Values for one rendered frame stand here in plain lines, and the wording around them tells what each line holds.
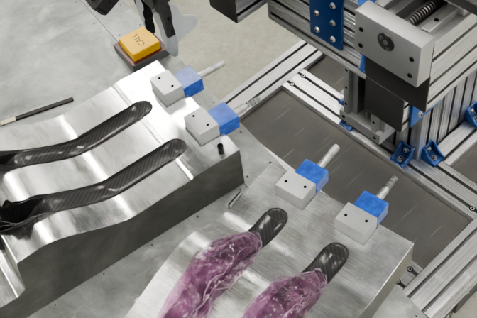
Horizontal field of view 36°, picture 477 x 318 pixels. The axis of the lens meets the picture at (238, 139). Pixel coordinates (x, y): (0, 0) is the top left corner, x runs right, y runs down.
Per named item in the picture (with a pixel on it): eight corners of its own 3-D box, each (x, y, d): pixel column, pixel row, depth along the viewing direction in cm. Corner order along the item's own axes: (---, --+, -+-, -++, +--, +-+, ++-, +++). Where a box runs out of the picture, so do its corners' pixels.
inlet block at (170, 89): (217, 65, 133) (214, 43, 129) (233, 81, 131) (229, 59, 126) (155, 100, 130) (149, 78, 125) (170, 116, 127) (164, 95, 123)
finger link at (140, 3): (178, 20, 122) (177, -16, 114) (147, 36, 120) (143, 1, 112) (167, 7, 123) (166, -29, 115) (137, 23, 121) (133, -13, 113)
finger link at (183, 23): (209, 47, 116) (192, -5, 110) (177, 65, 114) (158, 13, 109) (199, 42, 118) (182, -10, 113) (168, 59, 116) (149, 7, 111)
